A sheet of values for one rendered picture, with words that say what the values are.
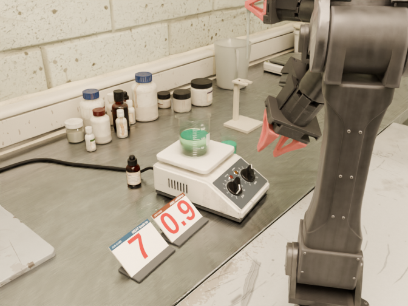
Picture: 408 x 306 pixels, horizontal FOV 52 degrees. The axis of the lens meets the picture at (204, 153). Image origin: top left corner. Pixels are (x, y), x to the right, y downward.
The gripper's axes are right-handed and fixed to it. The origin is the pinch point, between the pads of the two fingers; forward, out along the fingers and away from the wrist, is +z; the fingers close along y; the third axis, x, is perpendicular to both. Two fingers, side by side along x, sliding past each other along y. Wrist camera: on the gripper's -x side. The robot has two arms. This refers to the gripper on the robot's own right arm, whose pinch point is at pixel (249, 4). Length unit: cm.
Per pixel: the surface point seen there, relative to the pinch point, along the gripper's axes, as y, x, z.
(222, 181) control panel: 35.8, 26.3, -18.6
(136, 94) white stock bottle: 16.6, 23.4, 25.4
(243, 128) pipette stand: 3.4, 31.3, -1.3
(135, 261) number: 57, 31, -18
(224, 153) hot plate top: 30.6, 23.5, -15.3
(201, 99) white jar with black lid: -3.5, 29.4, 18.7
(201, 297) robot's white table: 56, 32, -30
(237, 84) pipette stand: 0.6, 20.6, 2.9
